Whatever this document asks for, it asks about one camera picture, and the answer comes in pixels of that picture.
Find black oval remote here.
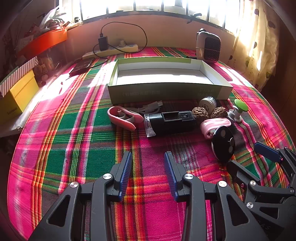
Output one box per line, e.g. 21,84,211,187
212,126,235,163

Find green top white stand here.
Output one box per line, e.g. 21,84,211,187
227,99,248,123

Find brown walnut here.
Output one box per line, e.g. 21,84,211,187
192,106,209,125
211,106,228,118

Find black bike light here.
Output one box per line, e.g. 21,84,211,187
144,111,197,138

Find white usb cable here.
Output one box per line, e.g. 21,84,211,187
124,100,164,114

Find small clear silver jar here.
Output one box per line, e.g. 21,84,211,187
199,96,217,114

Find plaid bedspread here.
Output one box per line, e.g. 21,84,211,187
7,54,295,240

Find yellow spotted curtain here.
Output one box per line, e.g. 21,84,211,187
227,1,280,91

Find green white cardboard box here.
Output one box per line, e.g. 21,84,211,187
108,57,233,104

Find black smartphone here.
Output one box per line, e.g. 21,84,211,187
69,58,94,77

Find yellow box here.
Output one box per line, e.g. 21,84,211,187
0,70,39,124

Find small white black heater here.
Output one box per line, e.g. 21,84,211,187
196,28,221,63

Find white power strip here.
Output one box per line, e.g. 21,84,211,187
82,44,138,59

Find striped box lid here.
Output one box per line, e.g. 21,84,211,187
0,56,39,97

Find black charger adapter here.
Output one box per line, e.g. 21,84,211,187
98,33,109,51

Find orange box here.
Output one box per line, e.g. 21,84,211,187
16,28,67,60

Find window frame bars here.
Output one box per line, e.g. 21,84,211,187
54,1,242,33

